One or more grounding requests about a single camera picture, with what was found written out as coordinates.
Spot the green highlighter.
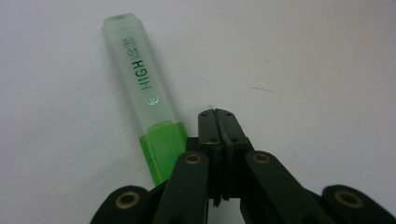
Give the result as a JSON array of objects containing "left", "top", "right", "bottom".
[{"left": 102, "top": 12, "right": 189, "bottom": 187}]

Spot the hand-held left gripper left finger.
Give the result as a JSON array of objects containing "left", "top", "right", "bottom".
[{"left": 197, "top": 108, "right": 225, "bottom": 207}]

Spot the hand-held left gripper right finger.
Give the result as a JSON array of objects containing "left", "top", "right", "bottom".
[{"left": 214, "top": 107, "right": 255, "bottom": 201}]

